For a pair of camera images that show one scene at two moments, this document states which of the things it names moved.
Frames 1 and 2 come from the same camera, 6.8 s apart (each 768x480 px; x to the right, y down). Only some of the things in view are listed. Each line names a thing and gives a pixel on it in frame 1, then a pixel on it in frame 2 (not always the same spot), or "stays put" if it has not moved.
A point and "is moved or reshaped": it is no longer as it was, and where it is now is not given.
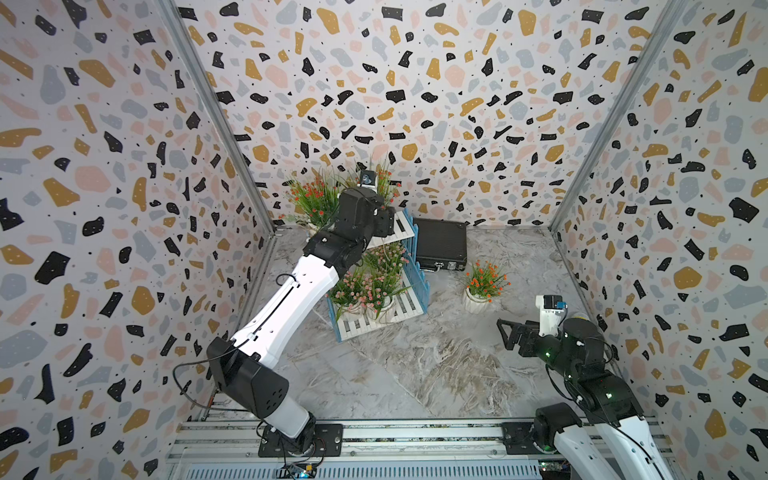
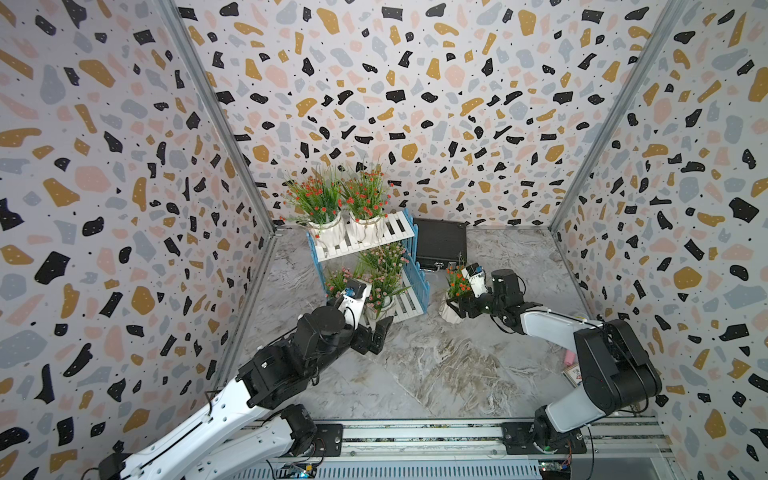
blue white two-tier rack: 415,298 stays put
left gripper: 385,221 -> 364,333
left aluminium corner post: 219,110 stays put
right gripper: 530,331 -> 470,300
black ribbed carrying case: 442,244 stays put
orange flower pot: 484,283 is moved or reshaped
